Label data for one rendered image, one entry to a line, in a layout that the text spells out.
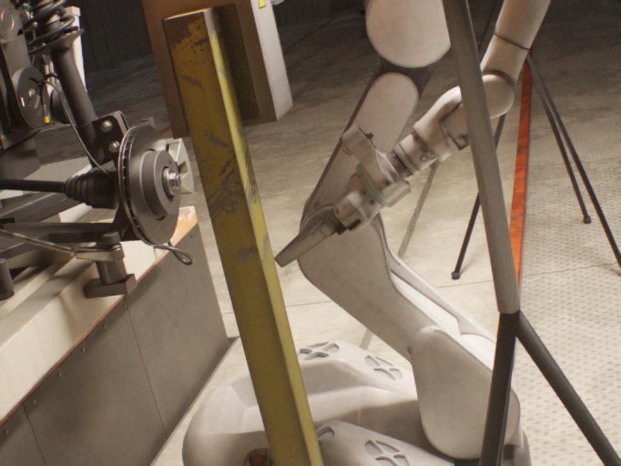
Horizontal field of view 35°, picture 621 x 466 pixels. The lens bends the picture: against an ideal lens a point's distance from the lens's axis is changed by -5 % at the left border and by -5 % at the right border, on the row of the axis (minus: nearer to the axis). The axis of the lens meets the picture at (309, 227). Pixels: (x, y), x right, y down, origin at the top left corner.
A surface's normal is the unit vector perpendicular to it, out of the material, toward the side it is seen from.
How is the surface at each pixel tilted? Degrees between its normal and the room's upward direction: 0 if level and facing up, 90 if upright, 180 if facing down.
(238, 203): 90
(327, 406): 0
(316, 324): 0
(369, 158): 73
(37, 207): 90
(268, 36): 90
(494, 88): 83
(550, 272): 0
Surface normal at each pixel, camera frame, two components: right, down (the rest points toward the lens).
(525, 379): -0.21, -0.94
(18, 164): 0.95, -0.14
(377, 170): -0.37, -0.13
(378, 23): -0.28, 0.26
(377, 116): -0.04, 0.29
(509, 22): -0.61, 0.07
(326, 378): -0.11, 0.00
